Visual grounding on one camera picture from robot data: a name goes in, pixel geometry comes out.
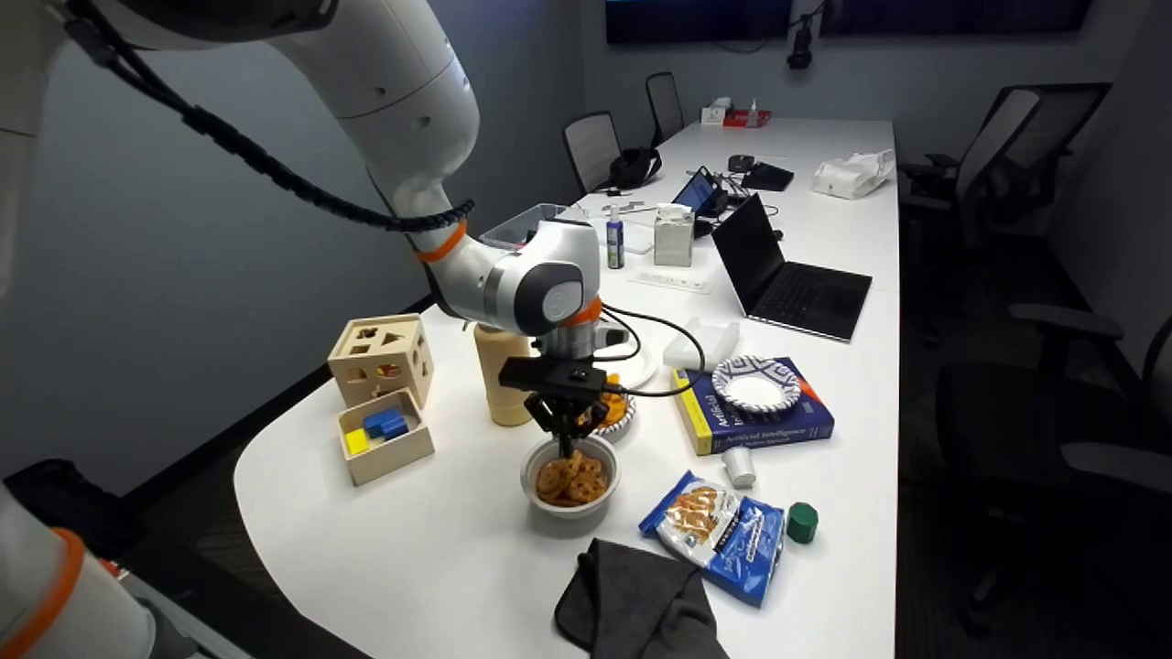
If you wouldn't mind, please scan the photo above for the blue wooden block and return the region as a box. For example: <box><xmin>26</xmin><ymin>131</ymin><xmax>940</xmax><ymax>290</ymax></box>
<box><xmin>363</xmin><ymin>410</ymin><xmax>408</xmax><ymax>438</ymax></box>

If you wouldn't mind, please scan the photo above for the black office chair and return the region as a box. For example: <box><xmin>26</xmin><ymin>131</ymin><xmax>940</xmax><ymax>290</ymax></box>
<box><xmin>560</xmin><ymin>111</ymin><xmax>618</xmax><ymax>194</ymax></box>

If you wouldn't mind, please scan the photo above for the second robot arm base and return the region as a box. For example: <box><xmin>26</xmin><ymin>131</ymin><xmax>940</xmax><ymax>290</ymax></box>
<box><xmin>0</xmin><ymin>488</ymin><xmax>201</xmax><ymax>659</ymax></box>

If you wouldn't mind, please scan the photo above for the dark grey cloth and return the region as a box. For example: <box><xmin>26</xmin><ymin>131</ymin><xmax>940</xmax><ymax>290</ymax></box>
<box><xmin>552</xmin><ymin>539</ymin><xmax>729</xmax><ymax>659</ymax></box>

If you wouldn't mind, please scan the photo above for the white bowl of crackers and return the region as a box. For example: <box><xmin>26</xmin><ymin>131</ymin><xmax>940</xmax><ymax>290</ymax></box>
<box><xmin>521</xmin><ymin>436</ymin><xmax>618</xmax><ymax>535</ymax></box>

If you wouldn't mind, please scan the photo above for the small white jar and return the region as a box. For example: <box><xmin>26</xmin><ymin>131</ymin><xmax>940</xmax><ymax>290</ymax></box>
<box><xmin>725</xmin><ymin>447</ymin><xmax>753</xmax><ymax>491</ymax></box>

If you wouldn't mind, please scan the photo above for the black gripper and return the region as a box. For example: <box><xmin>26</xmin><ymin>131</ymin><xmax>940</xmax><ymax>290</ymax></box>
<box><xmin>503</xmin><ymin>322</ymin><xmax>626</xmax><ymax>456</ymax></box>

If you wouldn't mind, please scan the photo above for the black headphones bag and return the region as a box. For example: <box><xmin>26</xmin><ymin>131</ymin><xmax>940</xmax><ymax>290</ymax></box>
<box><xmin>607</xmin><ymin>148</ymin><xmax>663</xmax><ymax>190</ymax></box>

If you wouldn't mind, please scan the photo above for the green bottle cap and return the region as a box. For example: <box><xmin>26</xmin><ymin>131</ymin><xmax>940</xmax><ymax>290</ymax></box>
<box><xmin>786</xmin><ymin>500</ymin><xmax>819</xmax><ymax>546</ymax></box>

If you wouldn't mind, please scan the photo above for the black laptop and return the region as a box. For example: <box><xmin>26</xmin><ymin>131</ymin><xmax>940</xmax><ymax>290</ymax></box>
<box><xmin>715</xmin><ymin>199</ymin><xmax>870</xmax><ymax>342</ymax></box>

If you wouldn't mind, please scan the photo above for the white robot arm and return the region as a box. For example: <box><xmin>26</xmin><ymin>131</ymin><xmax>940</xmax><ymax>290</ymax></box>
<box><xmin>0</xmin><ymin>0</ymin><xmax>607</xmax><ymax>449</ymax></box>

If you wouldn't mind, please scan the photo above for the wooden shape sorter cube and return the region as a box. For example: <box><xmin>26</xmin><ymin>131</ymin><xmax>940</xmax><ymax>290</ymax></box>
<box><xmin>326</xmin><ymin>315</ymin><xmax>431</xmax><ymax>402</ymax></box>

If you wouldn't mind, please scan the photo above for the blue and yellow book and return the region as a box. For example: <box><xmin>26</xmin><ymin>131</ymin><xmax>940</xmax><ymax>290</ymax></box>
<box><xmin>673</xmin><ymin>354</ymin><xmax>836</xmax><ymax>455</ymax></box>

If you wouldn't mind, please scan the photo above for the blue snack bag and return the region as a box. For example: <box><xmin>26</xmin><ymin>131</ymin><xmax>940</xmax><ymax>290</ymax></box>
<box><xmin>640</xmin><ymin>471</ymin><xmax>785</xmax><ymax>607</ymax></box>

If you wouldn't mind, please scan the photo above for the open wooden tray box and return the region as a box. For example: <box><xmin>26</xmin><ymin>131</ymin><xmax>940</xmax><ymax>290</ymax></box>
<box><xmin>336</xmin><ymin>387</ymin><xmax>435</xmax><ymax>488</ymax></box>

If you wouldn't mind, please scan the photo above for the yellow wooden block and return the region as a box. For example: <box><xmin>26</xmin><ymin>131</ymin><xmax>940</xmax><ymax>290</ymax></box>
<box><xmin>344</xmin><ymin>428</ymin><xmax>369</xmax><ymax>456</ymax></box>

